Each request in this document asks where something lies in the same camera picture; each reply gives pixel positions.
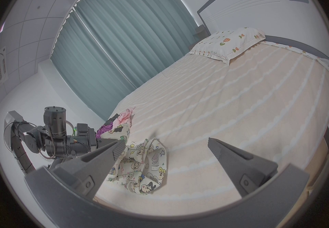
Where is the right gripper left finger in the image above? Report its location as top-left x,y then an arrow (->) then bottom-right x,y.
50,139 -> 127,197

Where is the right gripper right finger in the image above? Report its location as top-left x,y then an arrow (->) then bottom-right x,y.
208,137 -> 279,198

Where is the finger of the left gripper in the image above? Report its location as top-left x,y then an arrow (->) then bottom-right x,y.
97,138 -> 121,148

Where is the white printed pyjama top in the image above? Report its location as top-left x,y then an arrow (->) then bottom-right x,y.
102,122 -> 168,196

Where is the bed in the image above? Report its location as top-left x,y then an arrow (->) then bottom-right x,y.
93,0 -> 329,204

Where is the purple garment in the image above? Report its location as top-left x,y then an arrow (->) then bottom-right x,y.
96,124 -> 115,138

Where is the black garment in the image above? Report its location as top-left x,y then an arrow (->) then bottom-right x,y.
104,113 -> 120,126

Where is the pink garment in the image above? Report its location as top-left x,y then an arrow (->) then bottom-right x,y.
113,106 -> 136,127

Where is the blue-green curtain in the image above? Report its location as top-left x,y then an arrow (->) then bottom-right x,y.
50,0 -> 199,119

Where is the white ceiling air vent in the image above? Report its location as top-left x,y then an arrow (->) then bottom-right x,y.
0,47 -> 9,82

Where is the white printed pillow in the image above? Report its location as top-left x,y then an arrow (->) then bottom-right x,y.
189,27 -> 266,65

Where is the grey bedside table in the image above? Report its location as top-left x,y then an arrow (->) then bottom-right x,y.
190,25 -> 211,50

